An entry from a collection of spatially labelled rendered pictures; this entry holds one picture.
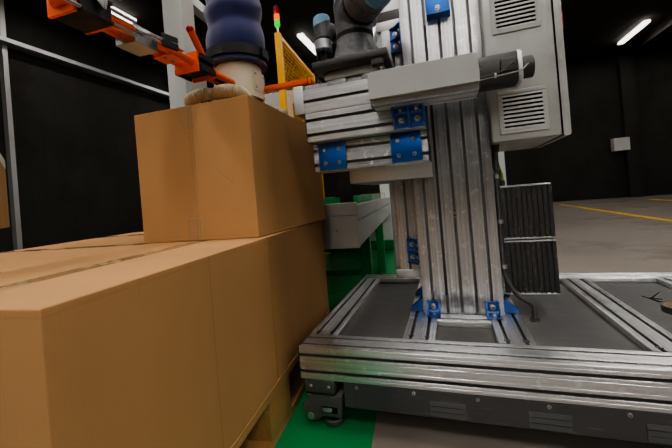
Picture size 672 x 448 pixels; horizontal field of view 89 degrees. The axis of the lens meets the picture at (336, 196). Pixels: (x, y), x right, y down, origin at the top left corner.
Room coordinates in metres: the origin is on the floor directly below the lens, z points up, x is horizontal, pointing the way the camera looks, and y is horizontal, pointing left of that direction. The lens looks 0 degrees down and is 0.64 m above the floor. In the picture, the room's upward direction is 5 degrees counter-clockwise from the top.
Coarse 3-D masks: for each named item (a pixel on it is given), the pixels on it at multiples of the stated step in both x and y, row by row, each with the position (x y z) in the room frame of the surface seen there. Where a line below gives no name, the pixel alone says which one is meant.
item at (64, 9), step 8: (48, 8) 0.69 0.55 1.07; (56, 8) 0.68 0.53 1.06; (64, 8) 0.67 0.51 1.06; (72, 8) 0.67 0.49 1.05; (48, 16) 0.69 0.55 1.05; (56, 16) 0.69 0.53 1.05; (64, 16) 0.69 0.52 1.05; (72, 16) 0.69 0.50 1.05; (80, 16) 0.69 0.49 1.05; (88, 16) 0.70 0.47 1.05; (72, 24) 0.72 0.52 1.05; (80, 24) 0.72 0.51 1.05; (88, 24) 0.72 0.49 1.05; (96, 24) 0.73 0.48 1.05; (104, 24) 0.73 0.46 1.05; (88, 32) 0.75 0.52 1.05; (96, 32) 0.76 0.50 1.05
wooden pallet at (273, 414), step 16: (320, 320) 1.39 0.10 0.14; (288, 368) 1.02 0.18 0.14; (288, 384) 1.01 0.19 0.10; (304, 384) 1.15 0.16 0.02; (272, 400) 0.90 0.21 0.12; (288, 400) 1.00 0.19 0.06; (256, 416) 0.81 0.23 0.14; (272, 416) 0.89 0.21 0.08; (288, 416) 1.00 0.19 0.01; (256, 432) 0.89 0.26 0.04; (272, 432) 0.89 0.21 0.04
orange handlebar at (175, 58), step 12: (48, 0) 0.67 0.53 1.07; (60, 0) 0.66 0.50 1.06; (120, 24) 0.77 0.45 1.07; (120, 36) 0.82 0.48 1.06; (168, 48) 0.91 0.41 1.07; (168, 60) 0.95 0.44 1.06; (180, 60) 0.96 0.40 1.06; (192, 60) 0.99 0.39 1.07; (216, 72) 1.10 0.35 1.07; (216, 84) 1.18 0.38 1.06; (276, 84) 1.28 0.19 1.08; (288, 84) 1.27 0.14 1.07; (300, 84) 1.26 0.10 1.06; (312, 84) 1.27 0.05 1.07
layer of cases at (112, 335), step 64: (0, 256) 1.02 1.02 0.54; (64, 256) 0.88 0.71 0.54; (128, 256) 0.77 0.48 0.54; (192, 256) 0.68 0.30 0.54; (256, 256) 0.88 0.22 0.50; (320, 256) 1.47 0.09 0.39; (0, 320) 0.38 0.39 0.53; (64, 320) 0.40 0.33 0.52; (128, 320) 0.48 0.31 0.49; (192, 320) 0.62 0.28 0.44; (256, 320) 0.85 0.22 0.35; (0, 384) 0.39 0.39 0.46; (64, 384) 0.39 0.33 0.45; (128, 384) 0.47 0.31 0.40; (192, 384) 0.60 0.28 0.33; (256, 384) 0.83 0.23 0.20
